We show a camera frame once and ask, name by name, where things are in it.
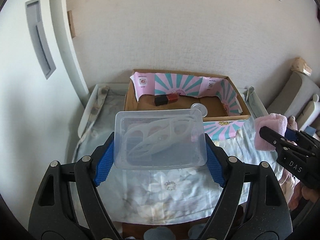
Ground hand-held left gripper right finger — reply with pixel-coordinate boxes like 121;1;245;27
200;132;293;240

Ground clear plastic container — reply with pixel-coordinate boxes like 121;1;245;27
114;109;208;170

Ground grey strap with snaps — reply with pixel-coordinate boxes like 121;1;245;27
90;86;110;121

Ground round clear plastic lid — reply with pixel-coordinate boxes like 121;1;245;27
190;102;208;117

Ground floral light blue blanket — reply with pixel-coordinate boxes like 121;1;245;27
72;85;284;224

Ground wooden wall piece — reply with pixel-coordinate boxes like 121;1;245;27
67;10;76;38

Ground pink patterned cloth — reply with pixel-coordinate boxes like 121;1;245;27
279;166;308;211

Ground cardboard box with pink lining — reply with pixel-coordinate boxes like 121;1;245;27
124;69;251;140

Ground person's right hand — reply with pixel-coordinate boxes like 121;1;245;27
301;186;320;207

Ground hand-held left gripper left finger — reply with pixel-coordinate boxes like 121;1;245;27
28;132;123;240

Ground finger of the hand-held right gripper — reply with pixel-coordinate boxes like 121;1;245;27
286;128;320;153
259;126;287;152

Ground grey sofa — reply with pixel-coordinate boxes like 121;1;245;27
265;70;320;130

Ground small black box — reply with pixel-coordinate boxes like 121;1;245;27
154;95;168;106

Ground pink folded towel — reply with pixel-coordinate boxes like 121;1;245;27
254;113;288;152

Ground grey recessed door handle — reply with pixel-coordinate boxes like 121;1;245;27
25;0;57;80

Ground white door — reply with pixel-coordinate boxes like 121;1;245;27
0;0;88;205

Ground beige cushion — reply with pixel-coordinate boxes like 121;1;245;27
298;95;320;131

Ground beige crumpled object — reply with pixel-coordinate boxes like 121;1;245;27
291;57;313;76

